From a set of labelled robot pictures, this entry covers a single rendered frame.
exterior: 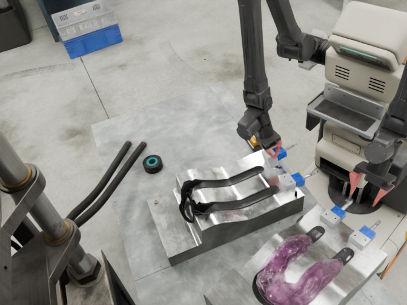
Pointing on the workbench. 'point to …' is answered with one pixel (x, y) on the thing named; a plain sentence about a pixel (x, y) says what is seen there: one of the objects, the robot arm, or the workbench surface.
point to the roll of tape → (152, 164)
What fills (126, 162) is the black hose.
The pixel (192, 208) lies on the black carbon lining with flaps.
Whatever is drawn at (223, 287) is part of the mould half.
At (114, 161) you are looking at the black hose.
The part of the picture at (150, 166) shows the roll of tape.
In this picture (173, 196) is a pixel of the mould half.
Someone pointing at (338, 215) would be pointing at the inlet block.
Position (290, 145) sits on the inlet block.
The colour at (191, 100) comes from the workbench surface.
